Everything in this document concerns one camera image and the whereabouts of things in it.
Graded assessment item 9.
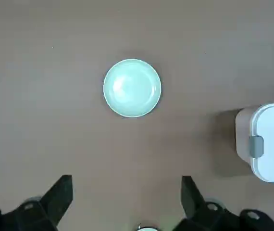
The pale green plate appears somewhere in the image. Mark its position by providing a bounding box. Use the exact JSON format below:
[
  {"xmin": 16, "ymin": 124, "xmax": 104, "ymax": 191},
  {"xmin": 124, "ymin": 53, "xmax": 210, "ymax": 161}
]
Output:
[{"xmin": 103, "ymin": 58, "xmax": 162, "ymax": 119}]

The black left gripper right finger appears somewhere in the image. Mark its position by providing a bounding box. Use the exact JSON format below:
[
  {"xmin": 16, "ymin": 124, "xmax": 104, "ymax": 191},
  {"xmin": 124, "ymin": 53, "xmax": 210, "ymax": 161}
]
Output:
[{"xmin": 175, "ymin": 176, "xmax": 274, "ymax": 231}]

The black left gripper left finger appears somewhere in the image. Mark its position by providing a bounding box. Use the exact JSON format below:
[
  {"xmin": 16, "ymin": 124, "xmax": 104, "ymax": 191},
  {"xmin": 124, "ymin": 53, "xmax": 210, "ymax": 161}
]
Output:
[{"xmin": 0, "ymin": 175, "xmax": 74, "ymax": 231}]

